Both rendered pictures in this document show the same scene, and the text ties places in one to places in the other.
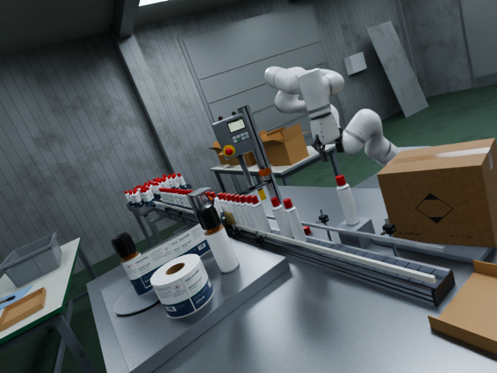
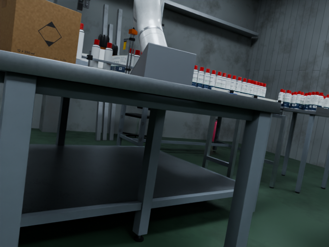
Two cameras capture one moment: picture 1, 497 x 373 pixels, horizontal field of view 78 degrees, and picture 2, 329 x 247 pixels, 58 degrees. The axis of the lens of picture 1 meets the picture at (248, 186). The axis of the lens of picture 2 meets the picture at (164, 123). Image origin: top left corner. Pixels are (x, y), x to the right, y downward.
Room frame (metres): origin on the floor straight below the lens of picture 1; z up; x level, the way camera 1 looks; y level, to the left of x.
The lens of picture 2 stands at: (1.38, -2.11, 0.79)
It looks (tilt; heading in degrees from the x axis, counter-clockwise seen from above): 5 degrees down; 80
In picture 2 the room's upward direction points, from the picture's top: 9 degrees clockwise
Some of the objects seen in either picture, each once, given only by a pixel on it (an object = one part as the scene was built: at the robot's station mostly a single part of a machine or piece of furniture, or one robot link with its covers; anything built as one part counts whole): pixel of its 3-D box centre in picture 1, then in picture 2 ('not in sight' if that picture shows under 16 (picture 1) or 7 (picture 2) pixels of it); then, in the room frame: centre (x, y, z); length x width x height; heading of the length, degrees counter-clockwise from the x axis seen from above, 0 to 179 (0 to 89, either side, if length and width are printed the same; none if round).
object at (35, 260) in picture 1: (36, 258); not in sight; (2.71, 2.03, 0.91); 0.60 x 0.40 x 0.22; 26
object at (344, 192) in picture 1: (346, 200); (78, 41); (1.13, -0.34, 1.02); 0.05 x 0.05 x 0.20
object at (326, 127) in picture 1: (325, 127); not in sight; (1.13, -0.34, 1.32); 0.10 x 0.07 x 0.11; 119
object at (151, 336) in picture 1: (183, 280); not in sight; (1.33, 0.44, 0.86); 0.80 x 0.67 x 0.05; 29
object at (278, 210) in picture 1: (281, 218); (107, 58); (1.29, -0.09, 0.98); 0.05 x 0.05 x 0.20
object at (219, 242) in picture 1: (217, 237); (101, 55); (1.23, 0.20, 1.03); 0.09 x 0.09 x 0.30
